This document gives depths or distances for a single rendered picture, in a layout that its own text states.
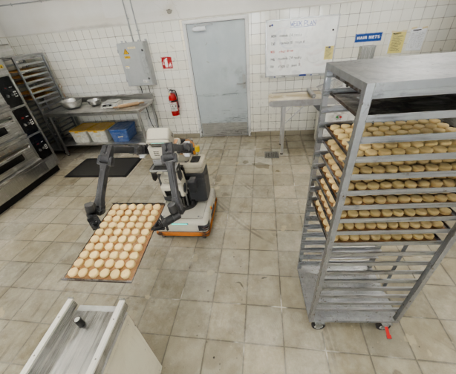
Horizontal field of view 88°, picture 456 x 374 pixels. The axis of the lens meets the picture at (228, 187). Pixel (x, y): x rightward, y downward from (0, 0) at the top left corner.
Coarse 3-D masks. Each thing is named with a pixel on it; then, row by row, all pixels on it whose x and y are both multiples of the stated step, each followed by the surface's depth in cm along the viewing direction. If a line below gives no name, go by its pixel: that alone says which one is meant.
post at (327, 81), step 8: (328, 80) 122; (328, 88) 124; (328, 96) 126; (320, 104) 131; (320, 112) 132; (320, 120) 134; (320, 136) 139; (320, 144) 142; (312, 168) 153; (312, 184) 160; (312, 192) 164; (304, 216) 179
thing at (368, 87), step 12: (372, 84) 81; (360, 96) 86; (372, 96) 83; (360, 108) 86; (360, 120) 88; (360, 132) 91; (348, 156) 98; (348, 168) 100; (348, 180) 104; (336, 204) 113; (336, 216) 116; (336, 228) 120; (324, 252) 135; (324, 264) 138; (324, 276) 145; (312, 312) 170
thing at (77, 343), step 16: (80, 320) 116; (96, 320) 121; (128, 320) 123; (64, 336) 115; (80, 336) 115; (96, 336) 114; (128, 336) 123; (64, 352) 109; (80, 352) 109; (112, 352) 109; (128, 352) 123; (144, 352) 139; (48, 368) 105; (64, 368) 104; (80, 368) 104; (112, 368) 108; (128, 368) 122; (144, 368) 139; (160, 368) 163
